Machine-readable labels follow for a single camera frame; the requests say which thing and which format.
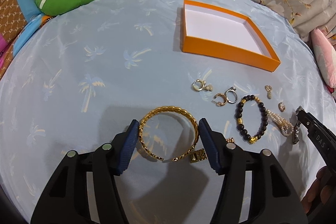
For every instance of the opal hoop earring with charm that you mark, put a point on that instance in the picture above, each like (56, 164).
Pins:
(200, 85)

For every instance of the gold braided bangle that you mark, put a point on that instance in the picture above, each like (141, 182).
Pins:
(167, 133)

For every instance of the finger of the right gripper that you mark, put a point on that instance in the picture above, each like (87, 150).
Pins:
(318, 133)

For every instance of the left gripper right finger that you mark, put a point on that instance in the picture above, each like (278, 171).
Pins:
(273, 197)

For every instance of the gold link watch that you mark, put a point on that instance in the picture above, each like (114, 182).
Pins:
(201, 154)

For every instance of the gold hoop earring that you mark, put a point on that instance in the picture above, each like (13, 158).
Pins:
(220, 99)

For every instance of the light blue palm-print sheet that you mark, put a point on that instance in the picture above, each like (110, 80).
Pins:
(85, 75)

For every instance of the person's right hand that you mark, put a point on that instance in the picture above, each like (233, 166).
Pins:
(315, 190)

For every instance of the gold drop earring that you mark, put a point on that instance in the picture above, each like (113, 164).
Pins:
(268, 89)

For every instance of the orange shallow box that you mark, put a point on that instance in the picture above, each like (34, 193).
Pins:
(221, 33)

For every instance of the colourful cartoon monkey bedsheet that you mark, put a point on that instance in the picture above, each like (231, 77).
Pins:
(21, 3)

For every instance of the silver link watch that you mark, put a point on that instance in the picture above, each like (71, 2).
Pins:
(295, 134)

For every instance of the pink cartoon pillow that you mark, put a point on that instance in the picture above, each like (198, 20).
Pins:
(325, 57)

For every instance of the small gold huggie earring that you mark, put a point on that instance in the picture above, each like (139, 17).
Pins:
(281, 106)

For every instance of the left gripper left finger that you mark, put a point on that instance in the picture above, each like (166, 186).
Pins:
(65, 197)

